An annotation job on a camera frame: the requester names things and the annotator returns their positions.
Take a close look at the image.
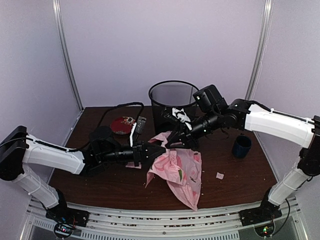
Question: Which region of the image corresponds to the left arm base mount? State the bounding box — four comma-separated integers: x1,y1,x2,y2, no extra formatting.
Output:
45,207,90,240

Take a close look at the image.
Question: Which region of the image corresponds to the torn pink bag piece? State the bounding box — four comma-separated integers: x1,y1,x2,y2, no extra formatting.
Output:
125,161,142,169

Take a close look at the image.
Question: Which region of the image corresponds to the black mesh trash bin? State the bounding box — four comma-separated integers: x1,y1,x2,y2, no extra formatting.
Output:
148,80,199,135

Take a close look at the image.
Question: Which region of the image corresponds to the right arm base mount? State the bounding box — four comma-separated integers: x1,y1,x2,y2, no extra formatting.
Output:
239,206,282,238

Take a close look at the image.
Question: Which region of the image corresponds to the red floral plate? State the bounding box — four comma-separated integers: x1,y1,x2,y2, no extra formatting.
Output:
110,116,136,136

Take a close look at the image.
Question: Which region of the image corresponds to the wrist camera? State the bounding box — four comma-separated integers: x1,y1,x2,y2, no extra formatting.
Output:
161,107,193,131
129,116,147,147

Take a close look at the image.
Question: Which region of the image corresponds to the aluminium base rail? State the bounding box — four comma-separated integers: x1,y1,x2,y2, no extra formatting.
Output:
18,197,311,240

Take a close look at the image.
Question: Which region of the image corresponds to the right aluminium frame post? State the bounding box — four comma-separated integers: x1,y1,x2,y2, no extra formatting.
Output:
245,0,274,101

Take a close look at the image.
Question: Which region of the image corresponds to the dark blue cup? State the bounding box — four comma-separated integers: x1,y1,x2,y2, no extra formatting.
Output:
231,135,252,159

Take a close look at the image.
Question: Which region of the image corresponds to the aluminium frame post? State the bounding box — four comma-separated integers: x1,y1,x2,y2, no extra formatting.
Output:
52,0,84,112
245,0,274,101

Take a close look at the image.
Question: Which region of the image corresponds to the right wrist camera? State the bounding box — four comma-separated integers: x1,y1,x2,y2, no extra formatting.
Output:
161,107,193,131

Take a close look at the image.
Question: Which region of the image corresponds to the small pink bag scrap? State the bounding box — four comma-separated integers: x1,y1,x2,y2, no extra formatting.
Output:
216,172,225,180

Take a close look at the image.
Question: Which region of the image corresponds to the pink plastic trash bag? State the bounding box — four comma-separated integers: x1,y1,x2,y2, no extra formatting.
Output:
144,131,203,211

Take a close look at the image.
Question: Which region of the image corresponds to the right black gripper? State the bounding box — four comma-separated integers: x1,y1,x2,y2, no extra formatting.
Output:
164,108,221,150

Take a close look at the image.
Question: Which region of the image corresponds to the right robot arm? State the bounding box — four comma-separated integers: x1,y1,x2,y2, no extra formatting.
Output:
162,84,320,221

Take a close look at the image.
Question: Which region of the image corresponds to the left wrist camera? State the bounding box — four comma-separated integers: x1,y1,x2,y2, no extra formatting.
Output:
129,116,147,147

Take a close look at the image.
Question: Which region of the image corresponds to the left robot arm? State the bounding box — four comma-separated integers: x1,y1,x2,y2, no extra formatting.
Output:
0,126,166,222

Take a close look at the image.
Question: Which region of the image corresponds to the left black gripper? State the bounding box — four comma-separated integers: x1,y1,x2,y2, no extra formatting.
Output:
99,140,166,167

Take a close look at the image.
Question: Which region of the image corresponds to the left aluminium frame post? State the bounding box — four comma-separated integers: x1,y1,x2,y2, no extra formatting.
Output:
52,0,84,112

